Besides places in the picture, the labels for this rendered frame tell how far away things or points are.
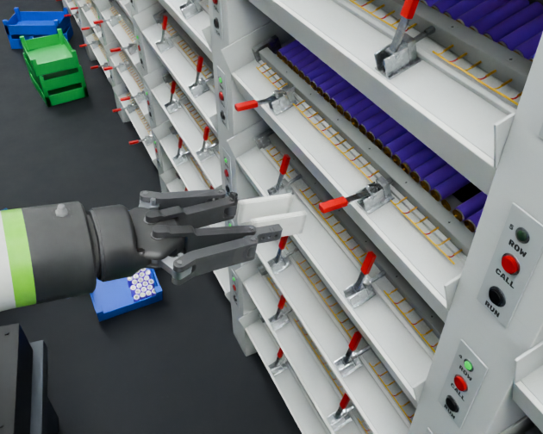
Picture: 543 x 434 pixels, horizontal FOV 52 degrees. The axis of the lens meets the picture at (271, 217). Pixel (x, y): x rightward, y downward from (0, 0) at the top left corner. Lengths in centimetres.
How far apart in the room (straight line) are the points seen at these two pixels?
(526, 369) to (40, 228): 46
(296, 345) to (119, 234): 76
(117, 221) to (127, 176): 175
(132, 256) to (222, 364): 110
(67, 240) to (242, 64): 59
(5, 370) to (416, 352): 83
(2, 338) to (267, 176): 67
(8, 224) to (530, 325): 47
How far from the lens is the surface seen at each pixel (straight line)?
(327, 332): 104
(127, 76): 231
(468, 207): 68
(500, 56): 57
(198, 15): 125
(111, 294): 181
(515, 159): 48
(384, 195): 72
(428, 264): 66
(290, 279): 112
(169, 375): 163
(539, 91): 46
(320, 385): 120
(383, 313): 83
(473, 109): 56
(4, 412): 122
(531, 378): 60
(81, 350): 174
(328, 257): 90
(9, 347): 130
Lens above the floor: 135
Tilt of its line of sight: 41 degrees down
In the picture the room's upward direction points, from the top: straight up
